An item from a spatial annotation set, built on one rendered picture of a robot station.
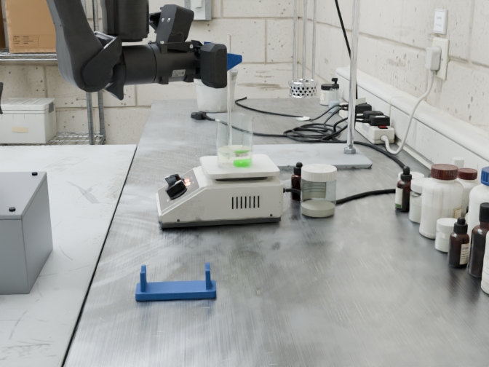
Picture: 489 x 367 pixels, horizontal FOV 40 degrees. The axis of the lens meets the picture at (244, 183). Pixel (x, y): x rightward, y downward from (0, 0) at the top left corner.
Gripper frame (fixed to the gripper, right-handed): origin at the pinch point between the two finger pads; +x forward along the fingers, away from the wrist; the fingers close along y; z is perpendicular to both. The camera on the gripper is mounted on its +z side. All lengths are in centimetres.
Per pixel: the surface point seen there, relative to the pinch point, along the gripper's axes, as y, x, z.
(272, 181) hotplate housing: -5.8, 5.9, -19.3
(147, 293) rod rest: -22.1, -22.8, -25.3
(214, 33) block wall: 215, 113, -10
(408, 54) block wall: 34, 72, -5
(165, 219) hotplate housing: -0.3, -10.6, -24.3
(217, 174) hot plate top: -2.8, -2.5, -17.5
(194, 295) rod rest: -24.6, -17.7, -25.7
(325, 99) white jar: 82, 83, -24
